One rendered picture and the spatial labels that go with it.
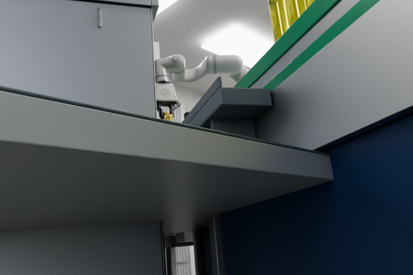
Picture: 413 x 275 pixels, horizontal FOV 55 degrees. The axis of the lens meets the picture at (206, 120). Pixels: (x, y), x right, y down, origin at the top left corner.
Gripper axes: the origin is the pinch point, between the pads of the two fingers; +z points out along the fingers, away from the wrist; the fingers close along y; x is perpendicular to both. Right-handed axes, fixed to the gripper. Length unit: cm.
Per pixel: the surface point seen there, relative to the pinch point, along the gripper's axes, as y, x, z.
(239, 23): 157, 185, -263
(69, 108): -37, -114, 76
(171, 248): 14, 80, 35
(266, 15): 184, 162, -257
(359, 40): -7, -111, 64
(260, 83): -4, -85, 50
